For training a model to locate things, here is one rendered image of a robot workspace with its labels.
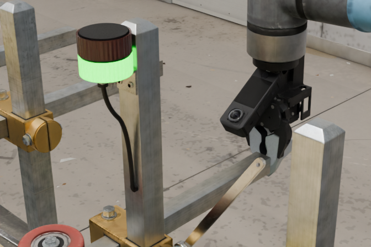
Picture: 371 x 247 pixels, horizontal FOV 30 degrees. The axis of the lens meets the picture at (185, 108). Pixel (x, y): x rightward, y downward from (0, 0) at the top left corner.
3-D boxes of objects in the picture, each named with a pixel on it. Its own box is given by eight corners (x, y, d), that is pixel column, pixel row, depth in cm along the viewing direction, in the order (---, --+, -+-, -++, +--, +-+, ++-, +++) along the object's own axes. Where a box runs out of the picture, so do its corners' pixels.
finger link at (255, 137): (284, 164, 118) (286, 116, 114) (262, 178, 114) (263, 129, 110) (270, 157, 120) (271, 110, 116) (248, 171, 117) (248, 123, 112)
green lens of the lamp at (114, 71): (110, 58, 81) (109, 40, 80) (144, 71, 77) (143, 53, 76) (68, 72, 77) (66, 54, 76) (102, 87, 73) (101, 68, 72)
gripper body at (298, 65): (311, 120, 113) (315, 51, 107) (278, 139, 107) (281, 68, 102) (274, 106, 118) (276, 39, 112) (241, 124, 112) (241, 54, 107)
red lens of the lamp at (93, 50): (108, 37, 80) (107, 19, 79) (143, 50, 76) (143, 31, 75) (65, 51, 76) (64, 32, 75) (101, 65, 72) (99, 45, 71)
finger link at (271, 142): (299, 170, 116) (301, 122, 112) (277, 184, 113) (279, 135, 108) (284, 164, 118) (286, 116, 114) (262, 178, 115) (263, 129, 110)
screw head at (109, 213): (110, 209, 97) (109, 202, 96) (120, 215, 95) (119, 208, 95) (98, 215, 95) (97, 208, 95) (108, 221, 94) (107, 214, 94)
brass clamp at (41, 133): (16, 117, 112) (13, 89, 110) (67, 144, 103) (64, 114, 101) (-17, 130, 108) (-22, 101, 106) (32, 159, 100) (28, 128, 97)
